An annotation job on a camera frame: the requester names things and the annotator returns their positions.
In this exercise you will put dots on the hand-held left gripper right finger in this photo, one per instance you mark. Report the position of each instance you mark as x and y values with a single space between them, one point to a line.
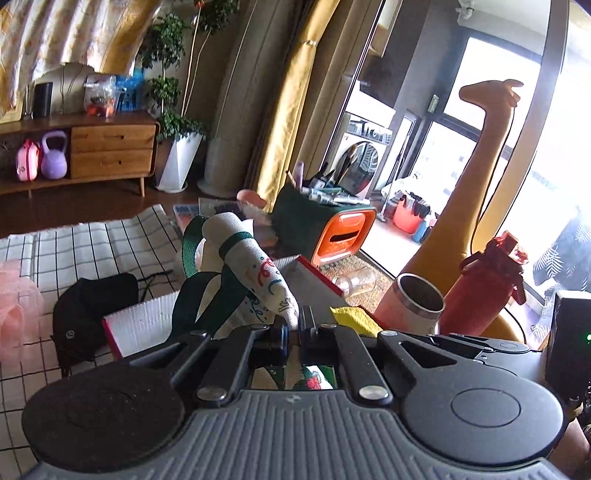
314 339

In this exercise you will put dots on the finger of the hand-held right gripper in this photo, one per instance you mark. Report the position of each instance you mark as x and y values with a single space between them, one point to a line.
489 348

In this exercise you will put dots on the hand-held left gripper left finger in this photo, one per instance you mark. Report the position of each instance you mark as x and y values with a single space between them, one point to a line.
277 337

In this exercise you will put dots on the yellow cloth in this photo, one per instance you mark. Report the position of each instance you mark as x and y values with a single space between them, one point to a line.
355 318

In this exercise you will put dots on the white patterned sock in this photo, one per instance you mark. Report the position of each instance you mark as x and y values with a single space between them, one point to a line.
258 272

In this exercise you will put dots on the red cardboard box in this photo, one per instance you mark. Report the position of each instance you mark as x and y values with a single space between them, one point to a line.
143 318

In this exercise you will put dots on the black fabric pouch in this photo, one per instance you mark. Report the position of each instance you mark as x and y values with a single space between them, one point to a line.
92 309

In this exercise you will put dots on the pink bath pouf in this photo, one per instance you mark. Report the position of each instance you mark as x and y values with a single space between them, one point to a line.
16 314

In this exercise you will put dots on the person's right forearm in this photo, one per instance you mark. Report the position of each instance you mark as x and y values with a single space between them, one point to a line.
570 445

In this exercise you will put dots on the red water bottle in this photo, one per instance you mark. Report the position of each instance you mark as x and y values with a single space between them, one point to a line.
475 295

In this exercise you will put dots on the glass jar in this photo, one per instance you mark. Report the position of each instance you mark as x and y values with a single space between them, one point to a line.
355 281

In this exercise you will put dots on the white steel tumbler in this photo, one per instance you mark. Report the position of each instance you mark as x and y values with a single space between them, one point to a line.
401 316

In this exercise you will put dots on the green orange storage box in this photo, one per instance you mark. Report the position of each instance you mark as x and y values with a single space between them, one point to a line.
341 235

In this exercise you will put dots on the pink plastic item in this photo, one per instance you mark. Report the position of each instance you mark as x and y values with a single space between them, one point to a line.
251 197

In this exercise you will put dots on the clear plastic organizer box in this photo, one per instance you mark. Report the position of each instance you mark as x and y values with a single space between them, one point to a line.
187 213

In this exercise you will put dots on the red bucket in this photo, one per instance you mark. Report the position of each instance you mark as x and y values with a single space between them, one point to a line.
408 217

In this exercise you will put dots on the washing machine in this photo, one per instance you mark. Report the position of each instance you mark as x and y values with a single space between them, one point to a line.
364 161

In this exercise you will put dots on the yellow giraffe toy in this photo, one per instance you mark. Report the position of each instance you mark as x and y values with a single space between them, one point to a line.
480 161

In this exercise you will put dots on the black white checked tablecloth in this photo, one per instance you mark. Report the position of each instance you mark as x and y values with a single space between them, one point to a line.
92 244

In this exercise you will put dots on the yellow curtain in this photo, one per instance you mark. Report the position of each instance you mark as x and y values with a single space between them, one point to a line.
295 115

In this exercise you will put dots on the covered standing air conditioner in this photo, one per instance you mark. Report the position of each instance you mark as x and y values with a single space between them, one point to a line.
249 92

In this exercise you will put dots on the wooden tv cabinet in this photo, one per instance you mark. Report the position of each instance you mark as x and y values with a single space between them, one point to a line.
111 138

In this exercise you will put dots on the purple kettlebell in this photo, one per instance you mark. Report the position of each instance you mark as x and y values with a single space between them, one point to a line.
55 161

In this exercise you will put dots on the clear plastic bag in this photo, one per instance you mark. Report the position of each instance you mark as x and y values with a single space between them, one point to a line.
99 99

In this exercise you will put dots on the pink toy suitcase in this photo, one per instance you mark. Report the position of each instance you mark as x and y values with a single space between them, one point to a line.
28 164

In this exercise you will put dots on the potted green tree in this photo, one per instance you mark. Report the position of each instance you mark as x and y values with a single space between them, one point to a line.
161 46

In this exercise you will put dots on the black speaker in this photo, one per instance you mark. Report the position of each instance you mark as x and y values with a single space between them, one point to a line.
43 99

